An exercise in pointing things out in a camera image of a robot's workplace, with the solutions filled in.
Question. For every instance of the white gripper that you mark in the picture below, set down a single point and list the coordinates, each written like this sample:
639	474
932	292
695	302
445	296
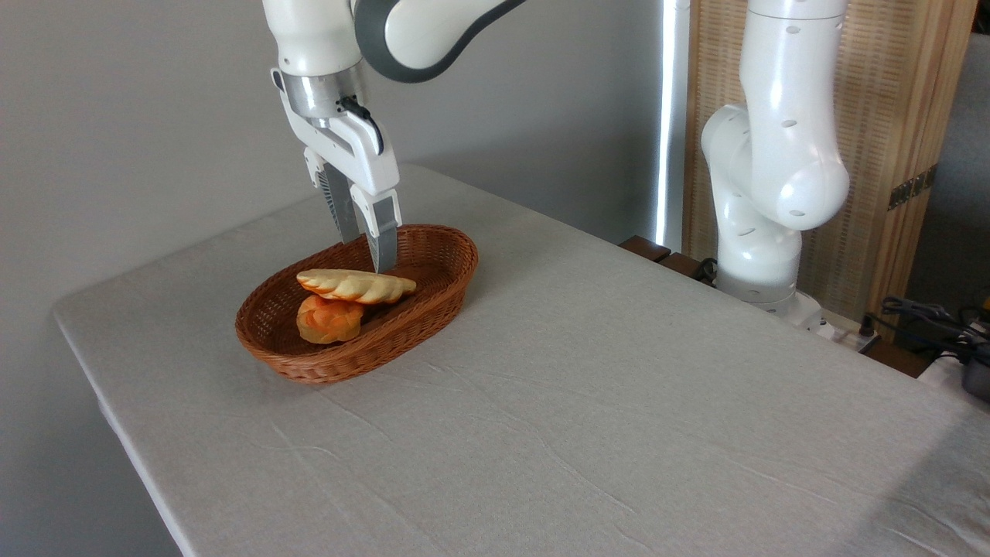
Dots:
356	155

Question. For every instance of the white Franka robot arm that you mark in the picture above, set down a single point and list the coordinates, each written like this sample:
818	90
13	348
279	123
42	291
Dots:
781	155

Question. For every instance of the long pale braided bread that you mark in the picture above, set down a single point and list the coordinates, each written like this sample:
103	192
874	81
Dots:
356	286

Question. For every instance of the round orange bread roll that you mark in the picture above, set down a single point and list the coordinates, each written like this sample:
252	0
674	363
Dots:
329	321

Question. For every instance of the brown oval wicker basket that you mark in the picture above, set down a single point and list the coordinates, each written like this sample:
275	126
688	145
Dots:
433	263

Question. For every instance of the light grey tablecloth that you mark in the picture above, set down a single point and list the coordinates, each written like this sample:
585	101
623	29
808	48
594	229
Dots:
588	402

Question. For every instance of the black metal screen hinge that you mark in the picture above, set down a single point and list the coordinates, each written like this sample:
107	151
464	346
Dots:
913	187

